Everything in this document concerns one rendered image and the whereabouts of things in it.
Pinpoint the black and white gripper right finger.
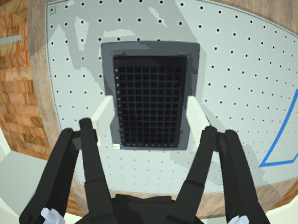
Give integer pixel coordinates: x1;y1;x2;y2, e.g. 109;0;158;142
163;96;271;224

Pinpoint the blue tape outline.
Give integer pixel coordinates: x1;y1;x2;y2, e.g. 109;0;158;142
259;89;298;167

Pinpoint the black well plate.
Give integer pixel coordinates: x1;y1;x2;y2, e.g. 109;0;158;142
113;56;187;148

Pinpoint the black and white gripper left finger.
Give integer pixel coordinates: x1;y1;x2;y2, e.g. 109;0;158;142
19;96;118;224

